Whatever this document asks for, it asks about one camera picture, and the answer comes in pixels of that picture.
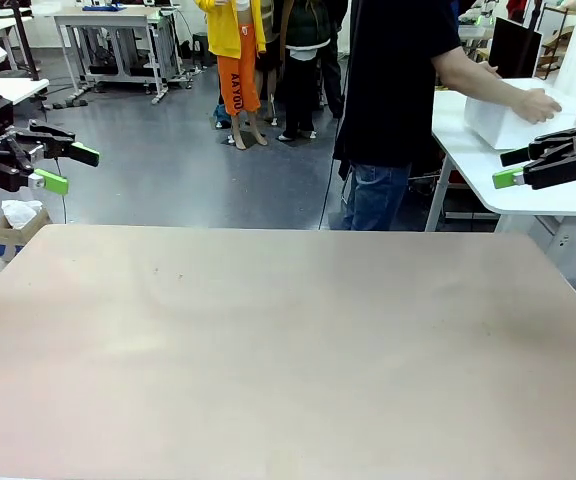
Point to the white storage box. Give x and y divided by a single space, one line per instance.
493 125

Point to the person's right forearm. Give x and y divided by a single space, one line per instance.
483 85

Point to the person's right hand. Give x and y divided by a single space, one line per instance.
538 106

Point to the person's left hand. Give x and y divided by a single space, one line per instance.
489 71

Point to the crumpled white paper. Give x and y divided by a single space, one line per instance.
18 210

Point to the large white table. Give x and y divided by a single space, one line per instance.
468 170

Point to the cardboard box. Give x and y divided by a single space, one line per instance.
15 237

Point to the small white desk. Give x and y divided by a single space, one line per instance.
23 87

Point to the black monitor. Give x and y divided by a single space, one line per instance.
513 47

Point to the black stand pole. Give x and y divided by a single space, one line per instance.
24 40

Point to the person black shirt blue jeans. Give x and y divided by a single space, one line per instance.
393 75

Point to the mannequin yellow jacket orange shorts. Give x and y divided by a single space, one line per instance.
235 75

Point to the person in dark clothes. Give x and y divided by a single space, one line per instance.
300 60

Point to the white desk metal frame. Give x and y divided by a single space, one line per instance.
103 20

